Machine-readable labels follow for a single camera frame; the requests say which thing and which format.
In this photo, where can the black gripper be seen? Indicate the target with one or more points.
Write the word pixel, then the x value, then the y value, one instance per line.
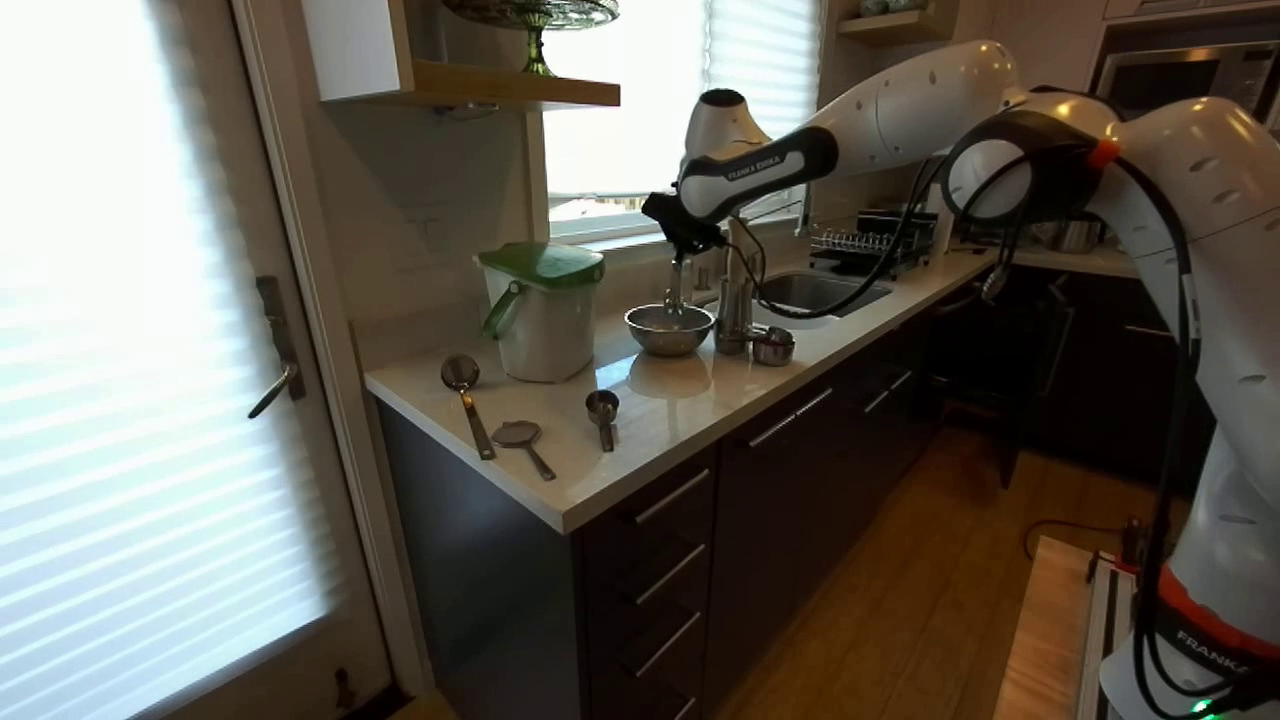
pixel 680 224

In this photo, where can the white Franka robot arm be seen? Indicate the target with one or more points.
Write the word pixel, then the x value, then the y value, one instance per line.
pixel 1201 201

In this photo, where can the wooden spatula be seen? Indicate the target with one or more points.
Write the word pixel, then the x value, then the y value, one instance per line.
pixel 743 246

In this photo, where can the small metal measuring cup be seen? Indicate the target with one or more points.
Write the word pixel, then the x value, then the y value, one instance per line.
pixel 772 345

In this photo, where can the white canister with green lid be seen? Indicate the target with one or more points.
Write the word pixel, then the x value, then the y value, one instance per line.
pixel 546 321

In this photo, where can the white sink basin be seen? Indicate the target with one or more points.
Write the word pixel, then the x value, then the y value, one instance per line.
pixel 821 288

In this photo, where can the small short metal scoop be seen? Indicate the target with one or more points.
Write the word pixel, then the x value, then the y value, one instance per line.
pixel 602 407

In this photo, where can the white window blinds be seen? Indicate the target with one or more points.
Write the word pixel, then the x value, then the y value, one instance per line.
pixel 624 92

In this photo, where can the black dish rack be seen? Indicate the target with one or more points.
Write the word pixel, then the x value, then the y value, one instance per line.
pixel 872 235

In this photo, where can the dark wooden spoon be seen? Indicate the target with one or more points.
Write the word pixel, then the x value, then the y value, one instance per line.
pixel 516 433

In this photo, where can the dark kitchen counter cabinet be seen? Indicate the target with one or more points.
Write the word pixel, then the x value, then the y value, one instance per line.
pixel 721 533

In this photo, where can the glass cake stand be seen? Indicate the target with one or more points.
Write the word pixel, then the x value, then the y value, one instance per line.
pixel 538 18

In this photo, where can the white cabinet with wooden shelf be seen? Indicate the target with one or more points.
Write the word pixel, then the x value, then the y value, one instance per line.
pixel 362 47

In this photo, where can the wooden platform board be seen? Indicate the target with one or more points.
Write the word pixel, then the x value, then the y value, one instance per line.
pixel 1044 643

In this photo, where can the built-in microwave oven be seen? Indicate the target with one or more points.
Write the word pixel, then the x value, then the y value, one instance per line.
pixel 1174 75

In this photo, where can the glass door with blinds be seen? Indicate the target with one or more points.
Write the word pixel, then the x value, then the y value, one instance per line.
pixel 146 372

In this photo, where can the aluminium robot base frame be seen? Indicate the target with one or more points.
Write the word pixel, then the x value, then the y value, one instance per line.
pixel 1115 652

